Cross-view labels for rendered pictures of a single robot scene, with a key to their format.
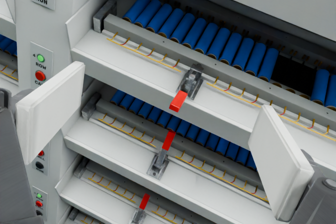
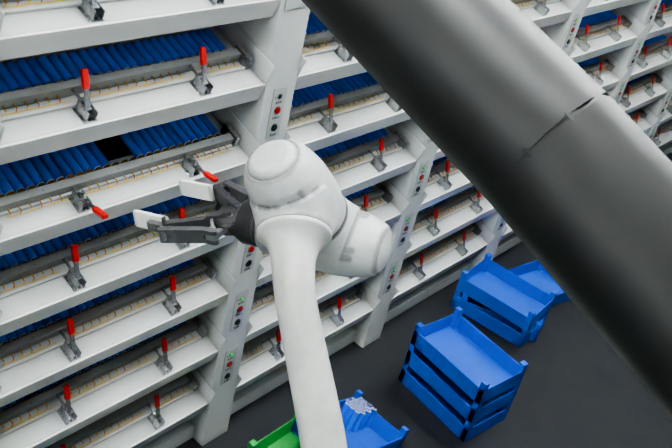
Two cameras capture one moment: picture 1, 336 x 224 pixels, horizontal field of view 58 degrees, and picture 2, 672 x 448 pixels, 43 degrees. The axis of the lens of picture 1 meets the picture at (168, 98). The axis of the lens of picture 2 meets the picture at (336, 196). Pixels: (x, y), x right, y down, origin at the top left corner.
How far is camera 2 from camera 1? 133 cm
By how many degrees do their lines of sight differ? 52
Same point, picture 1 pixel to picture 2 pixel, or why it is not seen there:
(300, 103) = (137, 164)
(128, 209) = (55, 352)
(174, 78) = (67, 206)
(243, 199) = (136, 250)
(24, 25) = not seen: outside the picture
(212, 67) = (82, 181)
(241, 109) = (114, 192)
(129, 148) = (44, 289)
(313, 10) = (132, 123)
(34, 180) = not seen: outside the picture
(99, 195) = (25, 367)
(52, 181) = not seen: outside the picture
